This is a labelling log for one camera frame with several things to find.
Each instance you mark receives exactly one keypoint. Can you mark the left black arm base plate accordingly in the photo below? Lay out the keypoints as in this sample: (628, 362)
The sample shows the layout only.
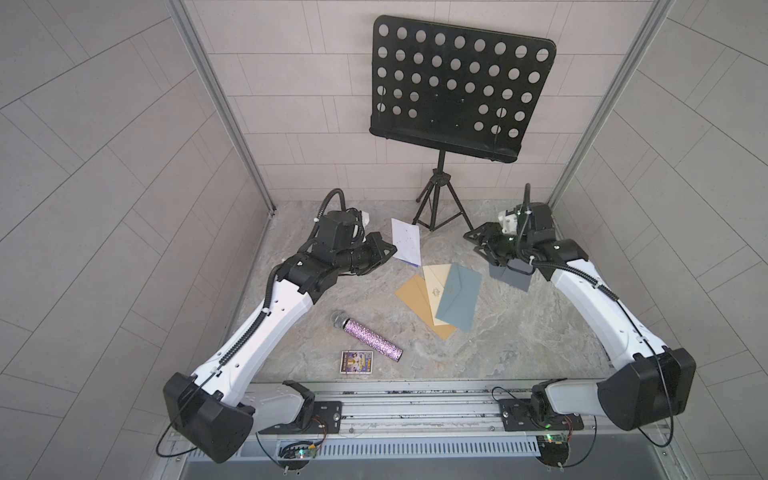
(325, 418)

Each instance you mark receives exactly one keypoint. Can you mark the small circuit board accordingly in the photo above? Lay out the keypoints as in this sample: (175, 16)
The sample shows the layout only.
(554, 450)
(299, 451)

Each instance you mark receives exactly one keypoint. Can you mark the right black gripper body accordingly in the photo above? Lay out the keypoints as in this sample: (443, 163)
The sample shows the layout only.
(512, 246)

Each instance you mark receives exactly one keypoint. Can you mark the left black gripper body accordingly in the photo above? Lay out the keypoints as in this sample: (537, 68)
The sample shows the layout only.
(353, 257)

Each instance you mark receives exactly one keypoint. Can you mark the blue-grey envelope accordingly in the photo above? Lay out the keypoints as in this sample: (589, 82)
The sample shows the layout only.
(459, 298)

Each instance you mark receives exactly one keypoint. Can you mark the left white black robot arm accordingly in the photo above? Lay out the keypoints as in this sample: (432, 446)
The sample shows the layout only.
(207, 407)

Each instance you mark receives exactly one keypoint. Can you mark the purple glitter microphone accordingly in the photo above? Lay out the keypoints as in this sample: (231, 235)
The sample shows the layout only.
(343, 321)

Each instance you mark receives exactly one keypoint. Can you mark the small colourful card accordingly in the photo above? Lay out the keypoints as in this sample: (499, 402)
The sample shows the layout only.
(356, 362)

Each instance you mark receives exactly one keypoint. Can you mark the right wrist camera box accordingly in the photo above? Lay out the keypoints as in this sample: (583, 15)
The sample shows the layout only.
(508, 220)

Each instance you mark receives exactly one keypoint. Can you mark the cream envelope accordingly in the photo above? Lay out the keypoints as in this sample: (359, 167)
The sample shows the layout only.
(435, 278)

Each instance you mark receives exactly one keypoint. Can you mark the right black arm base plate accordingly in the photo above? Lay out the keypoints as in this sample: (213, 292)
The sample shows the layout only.
(518, 415)

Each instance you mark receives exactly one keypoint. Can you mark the right small circuit board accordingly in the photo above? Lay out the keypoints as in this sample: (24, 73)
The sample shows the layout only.
(554, 450)

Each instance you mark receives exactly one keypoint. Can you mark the left small circuit board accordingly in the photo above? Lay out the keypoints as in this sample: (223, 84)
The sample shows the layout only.
(299, 451)

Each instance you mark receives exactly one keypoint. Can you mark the black perforated music stand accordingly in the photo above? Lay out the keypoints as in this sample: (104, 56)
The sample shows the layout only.
(454, 89)

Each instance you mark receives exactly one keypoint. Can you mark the dark grey envelope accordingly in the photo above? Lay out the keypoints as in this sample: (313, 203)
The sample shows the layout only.
(517, 277)

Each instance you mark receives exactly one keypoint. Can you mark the tan brown envelope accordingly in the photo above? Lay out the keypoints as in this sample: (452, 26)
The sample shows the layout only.
(413, 294)

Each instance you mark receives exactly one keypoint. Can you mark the aluminium mounting rail frame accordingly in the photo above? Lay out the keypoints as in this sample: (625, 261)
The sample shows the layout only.
(398, 420)

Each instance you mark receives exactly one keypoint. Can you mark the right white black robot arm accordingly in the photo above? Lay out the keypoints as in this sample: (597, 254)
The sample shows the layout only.
(650, 382)

